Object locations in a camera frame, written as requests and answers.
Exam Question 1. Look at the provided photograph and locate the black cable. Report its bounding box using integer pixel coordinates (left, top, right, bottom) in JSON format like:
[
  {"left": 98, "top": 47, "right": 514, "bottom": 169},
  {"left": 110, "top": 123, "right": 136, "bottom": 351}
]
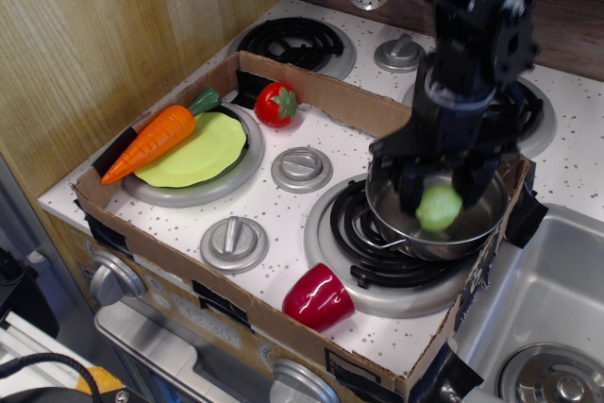
[{"left": 0, "top": 351, "right": 103, "bottom": 403}]

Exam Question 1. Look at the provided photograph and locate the metal sink drain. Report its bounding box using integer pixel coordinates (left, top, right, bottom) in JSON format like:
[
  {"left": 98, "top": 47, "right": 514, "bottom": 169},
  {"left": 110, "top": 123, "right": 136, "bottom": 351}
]
[{"left": 497, "top": 344, "right": 603, "bottom": 402}]

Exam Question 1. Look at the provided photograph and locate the black burner front right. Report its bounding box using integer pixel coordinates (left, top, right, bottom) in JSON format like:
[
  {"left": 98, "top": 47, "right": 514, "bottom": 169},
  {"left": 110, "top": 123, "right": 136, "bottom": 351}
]
[{"left": 304, "top": 176, "right": 476, "bottom": 319}]

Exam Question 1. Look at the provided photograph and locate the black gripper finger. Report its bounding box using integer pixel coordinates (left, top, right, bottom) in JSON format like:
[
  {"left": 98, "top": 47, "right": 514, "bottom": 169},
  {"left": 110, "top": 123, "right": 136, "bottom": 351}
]
[
  {"left": 396, "top": 170, "right": 426, "bottom": 215},
  {"left": 452, "top": 157, "right": 500, "bottom": 209}
]

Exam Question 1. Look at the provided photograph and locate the grey oven knob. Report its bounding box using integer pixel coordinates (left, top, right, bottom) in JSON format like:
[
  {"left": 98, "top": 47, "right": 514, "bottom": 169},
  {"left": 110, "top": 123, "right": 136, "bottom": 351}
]
[
  {"left": 90, "top": 251, "right": 146, "bottom": 307},
  {"left": 269, "top": 358, "right": 341, "bottom": 403}
]

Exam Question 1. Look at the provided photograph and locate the grey stove knob front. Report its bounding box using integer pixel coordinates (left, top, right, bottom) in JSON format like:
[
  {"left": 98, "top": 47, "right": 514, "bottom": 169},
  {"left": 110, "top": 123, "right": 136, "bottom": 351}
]
[{"left": 200, "top": 216, "right": 268, "bottom": 275}]

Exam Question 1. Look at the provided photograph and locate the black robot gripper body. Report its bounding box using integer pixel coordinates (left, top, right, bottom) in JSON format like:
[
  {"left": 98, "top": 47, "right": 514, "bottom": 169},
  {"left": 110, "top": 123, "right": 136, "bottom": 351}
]
[{"left": 370, "top": 86, "right": 522, "bottom": 186}]

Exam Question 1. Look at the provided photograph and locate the grey burner ring front left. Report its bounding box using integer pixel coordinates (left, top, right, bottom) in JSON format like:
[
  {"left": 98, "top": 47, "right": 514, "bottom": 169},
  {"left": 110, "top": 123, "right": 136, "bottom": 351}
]
[{"left": 122, "top": 101, "right": 266, "bottom": 209}]

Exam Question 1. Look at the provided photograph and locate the grey oven knob left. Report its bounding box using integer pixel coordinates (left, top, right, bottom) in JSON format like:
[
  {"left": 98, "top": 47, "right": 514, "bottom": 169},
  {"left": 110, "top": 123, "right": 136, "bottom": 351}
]
[{"left": 90, "top": 251, "right": 146, "bottom": 307}]

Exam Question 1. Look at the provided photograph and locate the red toy strawberry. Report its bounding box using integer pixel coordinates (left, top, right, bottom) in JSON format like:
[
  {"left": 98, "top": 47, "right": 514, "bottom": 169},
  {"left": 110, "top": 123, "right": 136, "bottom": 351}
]
[{"left": 254, "top": 82, "right": 298, "bottom": 127}]

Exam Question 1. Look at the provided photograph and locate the red toy bell pepper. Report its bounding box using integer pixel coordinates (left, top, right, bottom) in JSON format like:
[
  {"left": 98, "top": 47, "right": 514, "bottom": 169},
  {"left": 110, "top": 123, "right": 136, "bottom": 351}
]
[{"left": 281, "top": 263, "right": 356, "bottom": 332}]

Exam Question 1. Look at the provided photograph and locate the grey stove knob back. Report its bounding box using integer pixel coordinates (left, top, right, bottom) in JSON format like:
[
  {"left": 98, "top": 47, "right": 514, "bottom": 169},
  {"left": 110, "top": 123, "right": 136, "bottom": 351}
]
[{"left": 374, "top": 34, "right": 426, "bottom": 74}]

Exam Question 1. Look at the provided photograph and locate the stainless steel pot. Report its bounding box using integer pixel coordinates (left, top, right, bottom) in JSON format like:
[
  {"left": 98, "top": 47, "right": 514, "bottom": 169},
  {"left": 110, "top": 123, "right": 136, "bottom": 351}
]
[{"left": 365, "top": 167, "right": 509, "bottom": 261}]

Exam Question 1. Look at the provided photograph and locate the green toy broccoli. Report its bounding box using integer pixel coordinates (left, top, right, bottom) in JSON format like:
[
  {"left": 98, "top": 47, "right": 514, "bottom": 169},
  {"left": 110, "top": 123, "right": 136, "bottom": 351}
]
[{"left": 415, "top": 184, "right": 463, "bottom": 232}]

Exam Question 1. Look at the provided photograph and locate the grey oven door handle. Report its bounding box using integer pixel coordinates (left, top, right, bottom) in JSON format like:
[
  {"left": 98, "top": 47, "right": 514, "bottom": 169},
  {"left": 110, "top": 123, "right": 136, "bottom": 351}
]
[{"left": 95, "top": 302, "right": 245, "bottom": 402}]

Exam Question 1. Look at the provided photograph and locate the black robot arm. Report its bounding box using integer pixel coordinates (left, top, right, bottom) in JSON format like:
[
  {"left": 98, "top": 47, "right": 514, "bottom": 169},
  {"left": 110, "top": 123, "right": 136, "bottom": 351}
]
[{"left": 371, "top": 0, "right": 539, "bottom": 213}]

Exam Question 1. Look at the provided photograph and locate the grey oven knob right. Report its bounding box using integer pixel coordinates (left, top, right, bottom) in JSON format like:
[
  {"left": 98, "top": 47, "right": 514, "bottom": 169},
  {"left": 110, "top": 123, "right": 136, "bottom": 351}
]
[{"left": 269, "top": 358, "right": 341, "bottom": 403}]

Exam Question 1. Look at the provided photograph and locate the cardboard fence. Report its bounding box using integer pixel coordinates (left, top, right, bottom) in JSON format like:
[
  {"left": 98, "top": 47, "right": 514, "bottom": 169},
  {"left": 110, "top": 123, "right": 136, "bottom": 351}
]
[{"left": 73, "top": 49, "right": 549, "bottom": 402}]

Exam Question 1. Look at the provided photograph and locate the grey toy sink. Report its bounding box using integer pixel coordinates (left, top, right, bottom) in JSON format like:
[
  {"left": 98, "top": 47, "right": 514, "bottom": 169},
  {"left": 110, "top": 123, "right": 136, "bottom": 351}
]
[{"left": 455, "top": 205, "right": 603, "bottom": 402}]

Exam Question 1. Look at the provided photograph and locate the light green plate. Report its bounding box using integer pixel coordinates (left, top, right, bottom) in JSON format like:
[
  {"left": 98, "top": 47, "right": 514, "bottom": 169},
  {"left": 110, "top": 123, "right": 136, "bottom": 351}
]
[{"left": 134, "top": 112, "right": 247, "bottom": 188}]

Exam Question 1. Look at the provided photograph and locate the yellow tape piece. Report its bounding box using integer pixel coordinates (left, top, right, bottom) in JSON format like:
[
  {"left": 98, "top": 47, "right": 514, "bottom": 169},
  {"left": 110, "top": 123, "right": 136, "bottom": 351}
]
[{"left": 75, "top": 366, "right": 124, "bottom": 395}]

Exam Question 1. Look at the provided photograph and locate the grey stove knob centre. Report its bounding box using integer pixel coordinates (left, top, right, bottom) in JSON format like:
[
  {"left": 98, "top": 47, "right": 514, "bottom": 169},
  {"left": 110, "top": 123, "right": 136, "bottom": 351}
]
[{"left": 271, "top": 146, "right": 333, "bottom": 193}]

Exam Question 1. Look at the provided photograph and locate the grey stove knob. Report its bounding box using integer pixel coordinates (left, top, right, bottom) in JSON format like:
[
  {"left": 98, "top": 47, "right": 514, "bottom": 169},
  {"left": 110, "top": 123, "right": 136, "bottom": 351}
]
[
  {"left": 271, "top": 146, "right": 333, "bottom": 193},
  {"left": 374, "top": 34, "right": 426, "bottom": 74},
  {"left": 200, "top": 216, "right": 268, "bottom": 275}
]

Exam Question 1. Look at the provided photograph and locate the orange toy carrot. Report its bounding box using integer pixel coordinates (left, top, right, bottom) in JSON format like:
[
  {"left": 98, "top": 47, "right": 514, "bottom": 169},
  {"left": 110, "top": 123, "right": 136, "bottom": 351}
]
[{"left": 101, "top": 88, "right": 222, "bottom": 185}]

